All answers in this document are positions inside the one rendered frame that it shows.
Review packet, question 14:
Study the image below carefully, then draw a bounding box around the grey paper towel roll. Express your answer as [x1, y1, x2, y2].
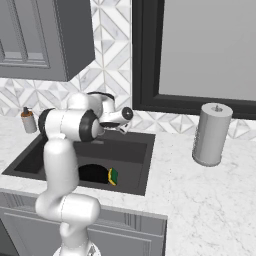
[191, 102, 234, 168]

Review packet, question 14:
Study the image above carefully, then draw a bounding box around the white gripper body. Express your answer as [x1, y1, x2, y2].
[99, 120, 132, 136]

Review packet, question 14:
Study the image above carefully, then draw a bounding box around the grey wall cupboard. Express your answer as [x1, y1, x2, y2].
[0, 0, 97, 83]

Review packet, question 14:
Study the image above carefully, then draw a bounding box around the black framed window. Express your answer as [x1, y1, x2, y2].
[131, 0, 256, 121]

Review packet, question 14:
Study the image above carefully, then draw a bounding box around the black pan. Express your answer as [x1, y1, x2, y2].
[77, 163, 112, 185]

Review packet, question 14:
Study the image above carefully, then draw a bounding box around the grey soap dispenser bottle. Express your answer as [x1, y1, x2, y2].
[20, 106, 39, 135]

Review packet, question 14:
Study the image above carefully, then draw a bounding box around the green and yellow sponge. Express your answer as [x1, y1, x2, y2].
[107, 167, 120, 187]

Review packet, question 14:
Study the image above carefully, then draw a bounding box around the grey sink base cupboard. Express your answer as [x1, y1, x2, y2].
[0, 191, 168, 256]

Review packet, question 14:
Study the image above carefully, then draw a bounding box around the black kitchen sink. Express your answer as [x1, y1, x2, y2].
[1, 128, 157, 197]

